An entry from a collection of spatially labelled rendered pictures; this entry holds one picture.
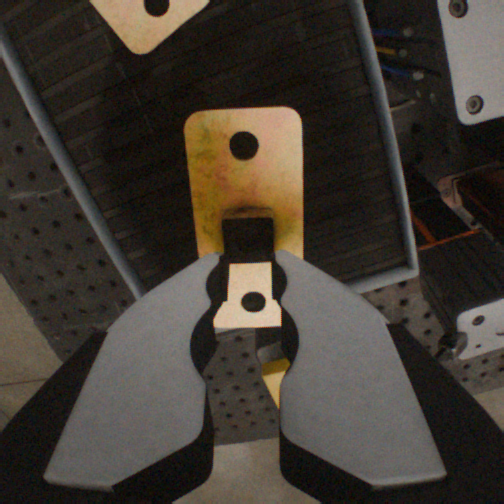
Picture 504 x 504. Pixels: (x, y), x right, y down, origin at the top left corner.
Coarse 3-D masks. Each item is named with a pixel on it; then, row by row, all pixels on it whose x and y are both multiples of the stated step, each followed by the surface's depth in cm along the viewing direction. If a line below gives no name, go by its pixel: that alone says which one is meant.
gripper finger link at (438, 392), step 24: (408, 336) 8; (408, 360) 8; (432, 360) 8; (432, 384) 7; (456, 384) 7; (432, 408) 7; (456, 408) 7; (480, 408) 7; (432, 432) 6; (456, 432) 6; (480, 432) 6; (456, 456) 6; (480, 456) 6; (456, 480) 5; (480, 480) 5
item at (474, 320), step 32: (416, 192) 55; (416, 224) 49; (448, 224) 46; (448, 256) 41; (480, 256) 39; (448, 288) 37; (480, 288) 35; (448, 320) 37; (480, 320) 34; (480, 352) 36
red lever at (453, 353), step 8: (448, 336) 35; (456, 336) 34; (464, 336) 34; (440, 344) 35; (448, 344) 34; (456, 344) 34; (464, 344) 34; (440, 352) 34; (448, 352) 34; (456, 352) 34; (440, 360) 34
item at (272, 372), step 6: (276, 360) 24; (282, 360) 24; (264, 366) 24; (270, 366) 24; (276, 366) 24; (282, 366) 23; (288, 366) 23; (264, 372) 23; (270, 372) 23; (276, 372) 23; (282, 372) 23; (264, 378) 23; (270, 378) 23; (276, 378) 23; (270, 384) 24; (276, 384) 24; (270, 390) 24; (276, 390) 24; (276, 396) 24; (276, 402) 25
